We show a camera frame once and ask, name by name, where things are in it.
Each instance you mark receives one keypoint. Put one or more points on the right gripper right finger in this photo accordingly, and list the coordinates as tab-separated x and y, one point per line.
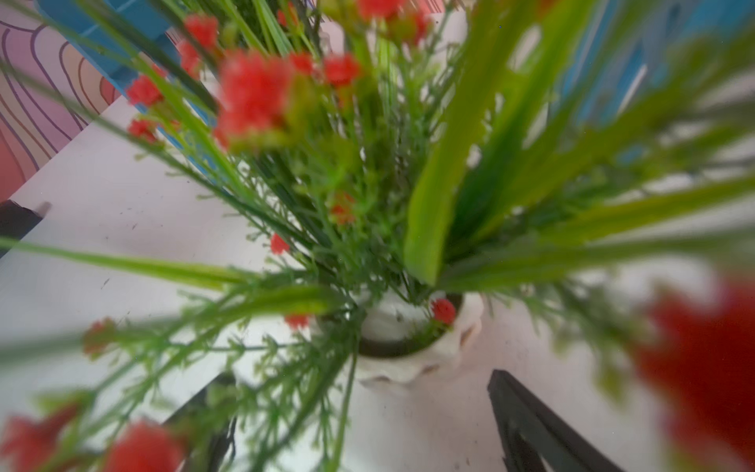
533	437

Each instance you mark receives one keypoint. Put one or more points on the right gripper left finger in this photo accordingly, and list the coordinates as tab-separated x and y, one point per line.
205	426

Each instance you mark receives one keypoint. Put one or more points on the black rectangular box on table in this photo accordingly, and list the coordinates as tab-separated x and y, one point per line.
18	221

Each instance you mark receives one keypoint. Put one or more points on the blue white wooden plant rack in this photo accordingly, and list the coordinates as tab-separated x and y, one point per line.
489	124

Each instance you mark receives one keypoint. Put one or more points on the red flower pot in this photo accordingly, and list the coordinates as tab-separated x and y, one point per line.
360	267

